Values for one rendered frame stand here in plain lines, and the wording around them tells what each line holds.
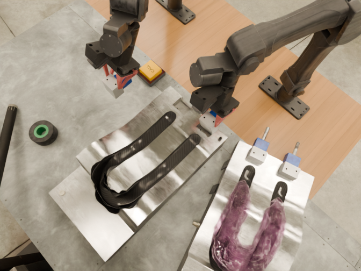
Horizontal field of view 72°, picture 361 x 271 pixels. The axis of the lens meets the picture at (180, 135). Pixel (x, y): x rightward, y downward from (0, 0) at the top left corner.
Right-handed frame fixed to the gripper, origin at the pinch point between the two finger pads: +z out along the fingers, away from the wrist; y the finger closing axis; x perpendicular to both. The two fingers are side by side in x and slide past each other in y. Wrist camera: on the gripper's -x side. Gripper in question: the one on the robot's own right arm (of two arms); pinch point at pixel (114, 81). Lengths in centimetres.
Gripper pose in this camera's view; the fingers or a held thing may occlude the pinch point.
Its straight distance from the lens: 81.4
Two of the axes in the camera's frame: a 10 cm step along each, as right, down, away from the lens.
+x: 6.0, -4.2, 6.8
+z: -3.7, 6.1, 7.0
